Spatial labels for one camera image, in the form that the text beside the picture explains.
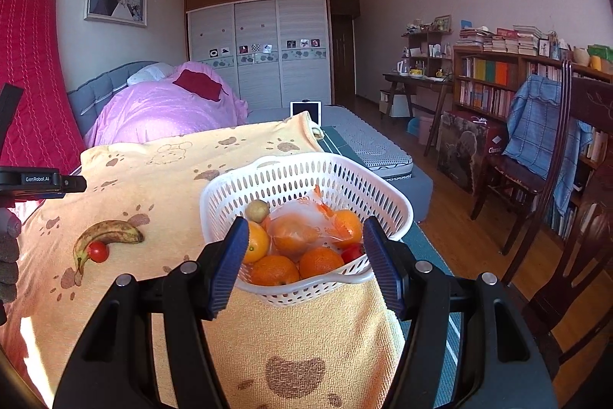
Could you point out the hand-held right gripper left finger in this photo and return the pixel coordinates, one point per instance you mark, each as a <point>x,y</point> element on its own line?
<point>230,265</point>

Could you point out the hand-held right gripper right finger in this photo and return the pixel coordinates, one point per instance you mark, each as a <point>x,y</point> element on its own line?
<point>383,265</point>

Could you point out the red tomato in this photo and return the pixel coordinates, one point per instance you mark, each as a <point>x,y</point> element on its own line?
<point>98,252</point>
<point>352,253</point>

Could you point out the large yellow-orange orange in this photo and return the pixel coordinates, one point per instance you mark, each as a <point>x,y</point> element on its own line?
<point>256,243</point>

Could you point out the rough-skinned orange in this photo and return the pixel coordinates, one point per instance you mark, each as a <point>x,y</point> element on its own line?
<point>274,271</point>

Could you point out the smooth small orange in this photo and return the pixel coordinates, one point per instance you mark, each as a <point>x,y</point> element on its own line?
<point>349,227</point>

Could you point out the small kiwi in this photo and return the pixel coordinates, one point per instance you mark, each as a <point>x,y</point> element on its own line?
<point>257,210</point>

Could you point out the orange with stem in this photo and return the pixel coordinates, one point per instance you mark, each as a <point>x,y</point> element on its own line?
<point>320,263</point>

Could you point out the clear bag of orange pieces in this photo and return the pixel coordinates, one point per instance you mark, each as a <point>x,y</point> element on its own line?
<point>297,229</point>

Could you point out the white plastic basket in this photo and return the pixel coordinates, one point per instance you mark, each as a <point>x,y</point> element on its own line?
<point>306,291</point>

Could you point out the person's left hand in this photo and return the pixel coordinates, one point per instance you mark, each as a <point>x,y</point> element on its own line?
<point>7,255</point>

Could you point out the grey-blue bed headboard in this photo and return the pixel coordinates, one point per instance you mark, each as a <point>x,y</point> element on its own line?
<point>86,102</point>

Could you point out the spotted ripe banana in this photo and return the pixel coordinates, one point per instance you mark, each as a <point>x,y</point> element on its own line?
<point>115,232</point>

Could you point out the yellow paw-print blanket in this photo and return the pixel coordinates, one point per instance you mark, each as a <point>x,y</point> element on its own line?
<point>297,342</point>

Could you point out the white patterned mattress pad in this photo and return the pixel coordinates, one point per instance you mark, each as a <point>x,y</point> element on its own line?
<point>368,145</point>

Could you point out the red quilted mattress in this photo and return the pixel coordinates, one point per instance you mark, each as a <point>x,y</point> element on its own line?
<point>33,54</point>

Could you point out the red printed box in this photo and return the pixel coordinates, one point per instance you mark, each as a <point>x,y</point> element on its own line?
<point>459,150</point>

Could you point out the blue bin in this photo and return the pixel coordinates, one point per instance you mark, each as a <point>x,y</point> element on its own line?
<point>413,127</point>

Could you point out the pink duvet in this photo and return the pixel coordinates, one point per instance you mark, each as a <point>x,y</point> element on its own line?
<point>158,112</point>

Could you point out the pink bin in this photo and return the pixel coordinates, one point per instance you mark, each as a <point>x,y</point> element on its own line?
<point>426,128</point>

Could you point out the white pillow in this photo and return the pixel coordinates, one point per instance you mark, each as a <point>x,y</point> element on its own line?
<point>148,73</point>

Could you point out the small white cabinet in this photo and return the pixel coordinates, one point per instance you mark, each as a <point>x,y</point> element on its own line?
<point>400,104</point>

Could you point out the dark wooden chair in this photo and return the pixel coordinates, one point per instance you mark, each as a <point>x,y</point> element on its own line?
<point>517,174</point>

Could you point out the white tablet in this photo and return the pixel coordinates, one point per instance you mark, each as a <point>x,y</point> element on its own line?
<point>306,109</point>

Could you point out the dark red cloth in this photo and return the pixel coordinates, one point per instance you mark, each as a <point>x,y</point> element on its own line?
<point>196,83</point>

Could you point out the dark wooden desk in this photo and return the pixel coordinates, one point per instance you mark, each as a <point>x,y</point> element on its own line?
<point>416,79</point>

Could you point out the yellow cup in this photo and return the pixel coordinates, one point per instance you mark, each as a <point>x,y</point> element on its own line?
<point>416,73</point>

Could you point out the wooden bookshelf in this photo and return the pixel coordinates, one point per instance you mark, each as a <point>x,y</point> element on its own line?
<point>483,97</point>

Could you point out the electric kettle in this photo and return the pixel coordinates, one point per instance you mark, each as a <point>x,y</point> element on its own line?
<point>402,66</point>

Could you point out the dark wooden door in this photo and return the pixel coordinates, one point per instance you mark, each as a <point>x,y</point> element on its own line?
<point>342,54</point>

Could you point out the white sliding-door wardrobe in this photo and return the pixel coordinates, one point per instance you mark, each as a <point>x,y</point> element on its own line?
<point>258,35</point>

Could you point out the wooden desk shelf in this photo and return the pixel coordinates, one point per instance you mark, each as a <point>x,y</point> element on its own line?
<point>426,33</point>

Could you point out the stack of books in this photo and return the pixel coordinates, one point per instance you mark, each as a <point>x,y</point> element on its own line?
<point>498,40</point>

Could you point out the carved-back wooden chair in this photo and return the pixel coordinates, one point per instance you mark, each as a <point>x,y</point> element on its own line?
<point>589,112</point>

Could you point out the small picture frame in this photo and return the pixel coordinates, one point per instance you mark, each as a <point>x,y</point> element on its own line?
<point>442,23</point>

